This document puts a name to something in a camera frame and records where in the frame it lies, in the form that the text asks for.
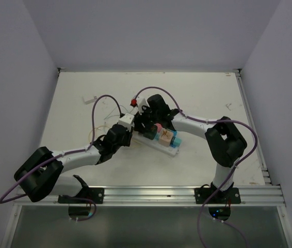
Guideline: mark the aluminium front rail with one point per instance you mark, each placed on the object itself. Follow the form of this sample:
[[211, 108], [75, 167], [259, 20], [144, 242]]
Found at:
[[183, 196]]

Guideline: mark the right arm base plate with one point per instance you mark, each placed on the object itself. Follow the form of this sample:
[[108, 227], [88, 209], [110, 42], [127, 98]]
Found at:
[[229, 196]]

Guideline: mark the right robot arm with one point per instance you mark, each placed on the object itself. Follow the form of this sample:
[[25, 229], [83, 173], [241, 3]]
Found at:
[[225, 142]]

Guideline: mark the aluminium frame rail right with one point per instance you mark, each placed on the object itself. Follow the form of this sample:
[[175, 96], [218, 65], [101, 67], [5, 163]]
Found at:
[[259, 152]]

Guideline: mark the beige dragon charger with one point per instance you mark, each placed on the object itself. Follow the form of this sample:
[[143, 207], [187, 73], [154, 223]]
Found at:
[[165, 137]]

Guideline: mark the dark green dragon charger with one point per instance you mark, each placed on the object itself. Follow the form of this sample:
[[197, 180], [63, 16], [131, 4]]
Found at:
[[151, 132]]

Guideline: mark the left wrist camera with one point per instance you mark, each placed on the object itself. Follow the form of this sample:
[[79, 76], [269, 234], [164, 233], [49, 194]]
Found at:
[[127, 120]]

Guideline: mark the silver honor charger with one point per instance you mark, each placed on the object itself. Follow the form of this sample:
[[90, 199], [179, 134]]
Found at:
[[89, 99]]

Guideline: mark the pink charger plug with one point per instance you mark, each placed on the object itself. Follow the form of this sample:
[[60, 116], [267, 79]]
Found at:
[[159, 127]]

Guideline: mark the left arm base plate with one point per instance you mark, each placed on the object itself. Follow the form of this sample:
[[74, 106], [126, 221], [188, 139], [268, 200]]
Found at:
[[85, 196]]

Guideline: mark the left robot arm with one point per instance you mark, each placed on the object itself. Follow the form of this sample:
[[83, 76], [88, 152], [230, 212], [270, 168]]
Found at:
[[40, 175]]

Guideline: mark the white power strip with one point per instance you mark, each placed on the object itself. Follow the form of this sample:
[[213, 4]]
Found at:
[[154, 143]]

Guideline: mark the light blue charger plug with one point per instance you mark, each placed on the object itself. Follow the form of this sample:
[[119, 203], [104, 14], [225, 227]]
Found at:
[[175, 141]]

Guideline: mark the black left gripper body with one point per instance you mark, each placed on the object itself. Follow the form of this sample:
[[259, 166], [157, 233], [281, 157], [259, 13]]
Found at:
[[126, 141]]

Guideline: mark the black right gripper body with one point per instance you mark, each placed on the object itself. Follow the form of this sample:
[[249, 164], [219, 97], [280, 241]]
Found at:
[[148, 118]]

